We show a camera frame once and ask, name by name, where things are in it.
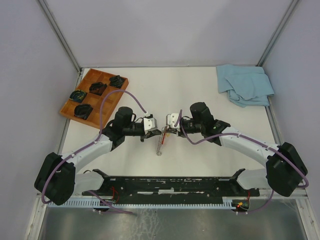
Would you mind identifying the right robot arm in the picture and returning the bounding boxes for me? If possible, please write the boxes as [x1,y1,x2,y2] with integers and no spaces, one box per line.
[166,102,309,197]

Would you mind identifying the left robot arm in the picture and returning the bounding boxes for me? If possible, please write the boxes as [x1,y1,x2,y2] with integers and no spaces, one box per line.
[34,106,162,206]

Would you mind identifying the dark rolled cloth far right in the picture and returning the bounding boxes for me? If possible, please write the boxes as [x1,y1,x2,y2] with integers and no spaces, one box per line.
[109,75,125,89]

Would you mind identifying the dark rolled cloth centre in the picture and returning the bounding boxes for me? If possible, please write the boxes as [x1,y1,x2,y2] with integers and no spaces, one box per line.
[89,82,108,96]

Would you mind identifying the dark rolled cloth front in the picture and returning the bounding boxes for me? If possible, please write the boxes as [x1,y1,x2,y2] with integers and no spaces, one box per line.
[74,103,93,120]

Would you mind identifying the wooden compartment tray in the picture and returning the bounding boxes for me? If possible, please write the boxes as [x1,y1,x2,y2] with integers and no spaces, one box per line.
[60,68,129,129]

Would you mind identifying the light blue cloth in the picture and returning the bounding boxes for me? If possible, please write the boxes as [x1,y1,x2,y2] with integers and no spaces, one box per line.
[216,64,275,108]

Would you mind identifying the dark rolled cloth yellow pattern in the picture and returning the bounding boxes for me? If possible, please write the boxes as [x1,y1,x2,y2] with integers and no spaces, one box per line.
[69,90,87,103]

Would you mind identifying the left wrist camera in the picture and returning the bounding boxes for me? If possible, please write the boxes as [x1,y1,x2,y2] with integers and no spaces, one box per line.
[142,114,158,133]

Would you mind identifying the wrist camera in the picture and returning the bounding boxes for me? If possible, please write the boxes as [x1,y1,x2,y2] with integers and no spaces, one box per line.
[166,113,181,128]
[142,114,158,133]

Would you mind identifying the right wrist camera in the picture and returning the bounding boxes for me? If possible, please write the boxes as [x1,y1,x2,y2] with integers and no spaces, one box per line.
[166,113,181,128]

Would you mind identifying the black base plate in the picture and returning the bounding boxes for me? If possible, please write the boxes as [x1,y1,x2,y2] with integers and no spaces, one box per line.
[94,175,260,205]

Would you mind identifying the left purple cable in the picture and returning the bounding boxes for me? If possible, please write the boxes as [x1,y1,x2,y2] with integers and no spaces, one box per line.
[41,89,151,215]

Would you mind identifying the purple cable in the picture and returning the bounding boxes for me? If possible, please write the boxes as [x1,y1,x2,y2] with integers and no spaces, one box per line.
[41,89,151,215]
[174,109,310,215]

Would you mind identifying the light blue cable duct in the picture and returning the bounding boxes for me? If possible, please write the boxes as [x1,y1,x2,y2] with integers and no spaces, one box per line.
[47,197,238,208]

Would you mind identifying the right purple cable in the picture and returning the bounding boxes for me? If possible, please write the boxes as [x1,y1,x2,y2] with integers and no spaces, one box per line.
[174,109,310,215]

